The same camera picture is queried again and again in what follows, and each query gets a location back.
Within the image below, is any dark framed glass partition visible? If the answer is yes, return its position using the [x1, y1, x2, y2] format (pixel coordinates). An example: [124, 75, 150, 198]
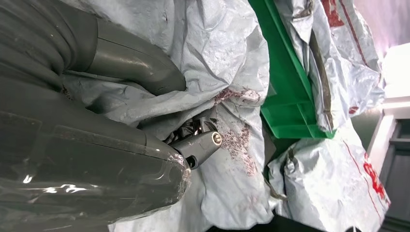
[379, 120, 410, 232]

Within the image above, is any green plastic crate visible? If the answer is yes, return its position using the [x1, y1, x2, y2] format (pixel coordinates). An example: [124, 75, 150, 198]
[248, 0, 337, 140]

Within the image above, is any large white printed parcel bag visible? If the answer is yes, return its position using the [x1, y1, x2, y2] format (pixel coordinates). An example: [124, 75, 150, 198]
[267, 120, 392, 232]

